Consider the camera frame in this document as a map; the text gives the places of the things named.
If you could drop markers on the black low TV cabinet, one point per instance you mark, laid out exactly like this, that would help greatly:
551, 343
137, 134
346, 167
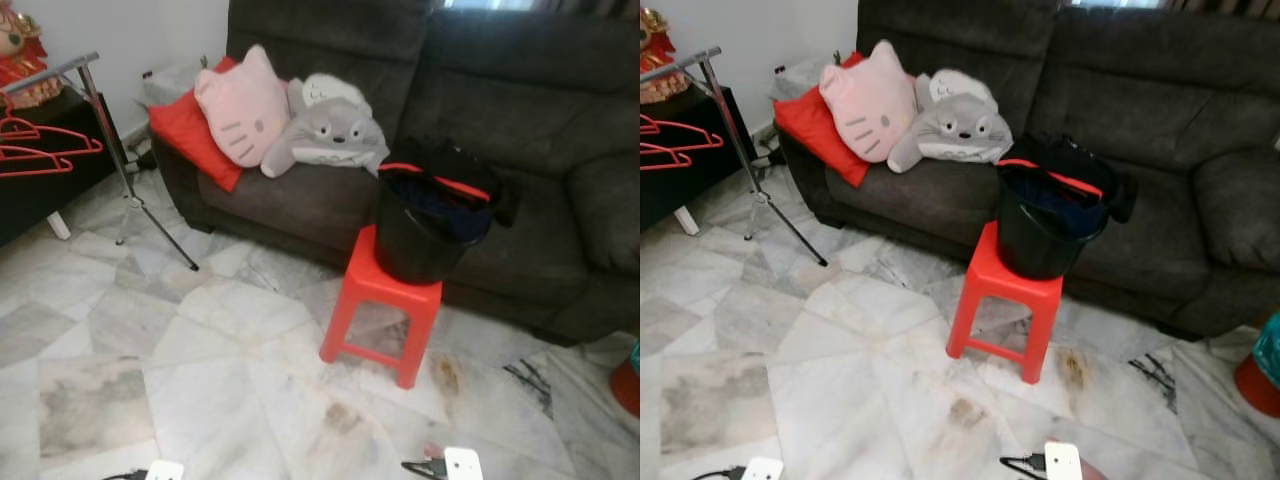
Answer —
40, 200
680, 170

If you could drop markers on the red round bin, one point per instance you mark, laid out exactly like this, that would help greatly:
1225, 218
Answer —
628, 385
1258, 385

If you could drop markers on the silver metal clothes rack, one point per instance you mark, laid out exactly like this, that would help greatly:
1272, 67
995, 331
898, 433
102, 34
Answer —
50, 73
670, 68

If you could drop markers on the red laughing Buddha statue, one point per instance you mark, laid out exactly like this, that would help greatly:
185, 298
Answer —
20, 60
655, 50

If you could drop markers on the dark grey fabric sofa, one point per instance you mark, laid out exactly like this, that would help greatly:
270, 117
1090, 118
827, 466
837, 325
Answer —
1150, 90
520, 90

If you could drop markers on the red cushion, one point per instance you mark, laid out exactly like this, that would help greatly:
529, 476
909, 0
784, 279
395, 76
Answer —
820, 135
195, 145

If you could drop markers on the light grey folded cloth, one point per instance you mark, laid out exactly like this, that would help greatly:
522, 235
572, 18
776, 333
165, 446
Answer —
170, 85
795, 78

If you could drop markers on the black plastic bucket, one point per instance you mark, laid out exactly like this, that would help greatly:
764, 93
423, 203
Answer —
415, 250
1040, 250

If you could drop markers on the red plastic stool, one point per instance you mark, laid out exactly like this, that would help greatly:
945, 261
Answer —
375, 285
1000, 280

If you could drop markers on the pink cat face cushion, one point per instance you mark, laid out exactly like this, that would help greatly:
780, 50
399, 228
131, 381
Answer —
870, 100
245, 110

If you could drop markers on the grey Totoro plush cushion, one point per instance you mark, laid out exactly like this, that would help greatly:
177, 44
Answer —
330, 135
955, 125

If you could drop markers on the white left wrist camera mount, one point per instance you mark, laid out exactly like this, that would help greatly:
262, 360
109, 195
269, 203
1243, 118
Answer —
165, 470
763, 468

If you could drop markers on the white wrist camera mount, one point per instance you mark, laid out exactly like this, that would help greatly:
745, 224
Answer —
463, 463
763, 468
165, 470
1063, 460

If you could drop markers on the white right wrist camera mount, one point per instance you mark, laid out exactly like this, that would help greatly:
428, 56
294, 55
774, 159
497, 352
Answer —
1063, 460
463, 463

